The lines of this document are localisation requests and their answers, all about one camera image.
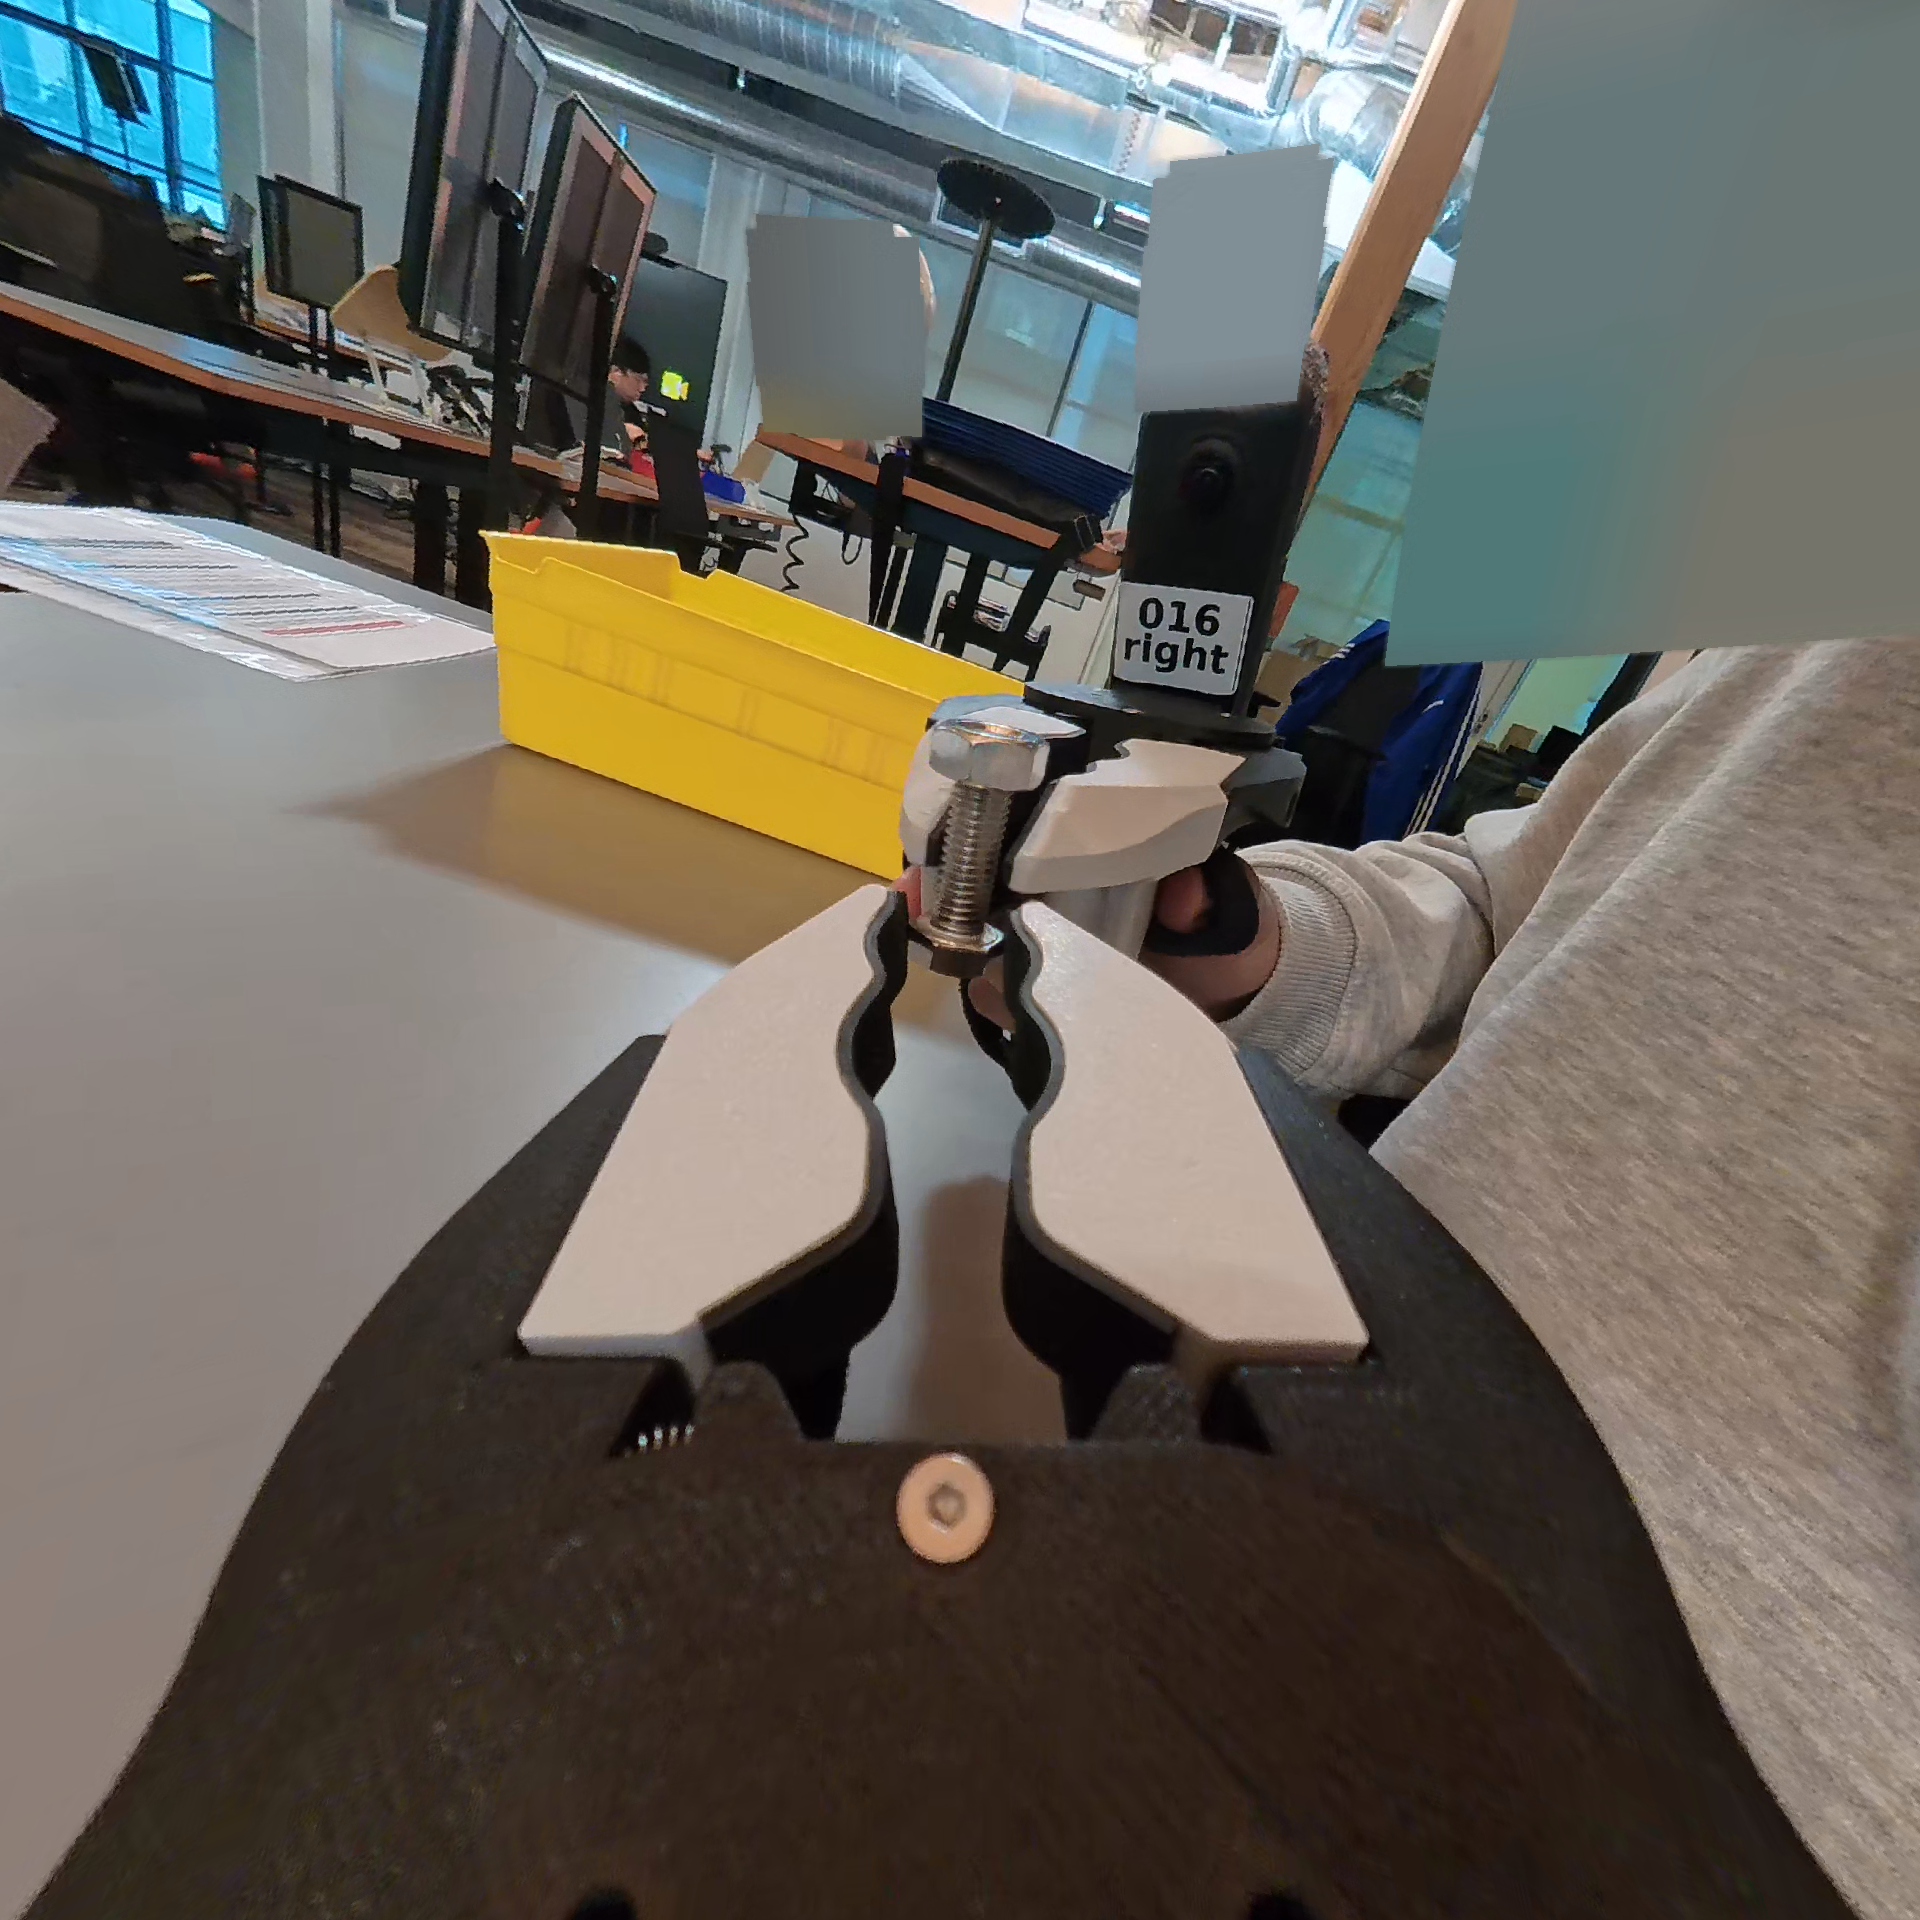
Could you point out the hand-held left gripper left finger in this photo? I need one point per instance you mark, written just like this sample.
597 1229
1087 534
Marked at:
705 1171

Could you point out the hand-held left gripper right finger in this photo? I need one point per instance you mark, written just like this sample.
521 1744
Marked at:
1186 1184

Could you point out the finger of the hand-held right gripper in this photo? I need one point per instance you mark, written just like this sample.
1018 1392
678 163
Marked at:
916 819
1125 819

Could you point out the silver hex bolt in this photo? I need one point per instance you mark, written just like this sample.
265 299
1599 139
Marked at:
973 839

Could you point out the silver hex nut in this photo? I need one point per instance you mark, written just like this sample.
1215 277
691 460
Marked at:
957 950

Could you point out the person's right forearm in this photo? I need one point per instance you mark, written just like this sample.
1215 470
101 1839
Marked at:
1382 960

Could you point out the grey desk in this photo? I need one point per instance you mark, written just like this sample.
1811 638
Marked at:
300 975

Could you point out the long wooden office desk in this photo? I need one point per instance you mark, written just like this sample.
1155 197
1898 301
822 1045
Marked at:
226 369

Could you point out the person's right hand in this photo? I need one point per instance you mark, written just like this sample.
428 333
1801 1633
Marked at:
1238 984

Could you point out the stack of blue trays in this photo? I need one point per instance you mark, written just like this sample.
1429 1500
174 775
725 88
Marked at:
1021 459

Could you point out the yellow plastic bin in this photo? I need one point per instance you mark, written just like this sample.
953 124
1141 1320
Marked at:
676 705

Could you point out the blue jacket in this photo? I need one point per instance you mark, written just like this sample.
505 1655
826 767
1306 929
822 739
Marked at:
1412 720

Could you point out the wooden beam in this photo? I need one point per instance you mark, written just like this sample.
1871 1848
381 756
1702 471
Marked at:
1412 195

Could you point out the black office chair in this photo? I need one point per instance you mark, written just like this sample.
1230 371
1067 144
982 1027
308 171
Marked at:
682 480

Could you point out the person's grey sweatshirt torso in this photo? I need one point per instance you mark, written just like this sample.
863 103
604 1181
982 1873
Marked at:
1725 1201

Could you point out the dark flat monitor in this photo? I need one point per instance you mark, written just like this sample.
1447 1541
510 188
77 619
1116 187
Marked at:
682 317

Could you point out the large black monitor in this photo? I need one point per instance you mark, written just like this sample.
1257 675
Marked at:
475 182
594 254

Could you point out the laminated paper sheet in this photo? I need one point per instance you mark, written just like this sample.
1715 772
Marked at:
226 592

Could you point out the tan chair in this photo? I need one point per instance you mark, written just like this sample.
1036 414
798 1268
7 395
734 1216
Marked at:
375 308

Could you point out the small black monitor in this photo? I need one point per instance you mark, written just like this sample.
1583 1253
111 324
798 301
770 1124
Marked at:
317 241

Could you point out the cardboard piece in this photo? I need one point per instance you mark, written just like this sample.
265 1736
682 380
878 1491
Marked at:
20 443

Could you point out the silver ventilation duct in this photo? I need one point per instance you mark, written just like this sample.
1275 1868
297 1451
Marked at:
1050 89

